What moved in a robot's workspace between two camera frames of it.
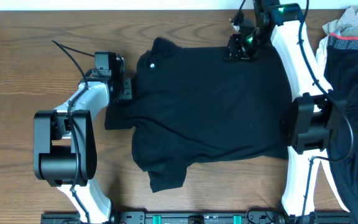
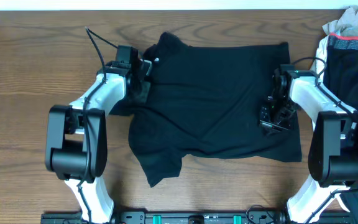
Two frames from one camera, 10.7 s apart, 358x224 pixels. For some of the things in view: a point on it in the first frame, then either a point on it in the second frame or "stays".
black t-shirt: x=191 y=106 stays
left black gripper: x=127 y=88 to x=140 y=82
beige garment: x=348 y=24 stays
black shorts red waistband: x=351 y=74 stays
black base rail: x=198 y=217 stays
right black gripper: x=234 y=46 to x=270 y=128
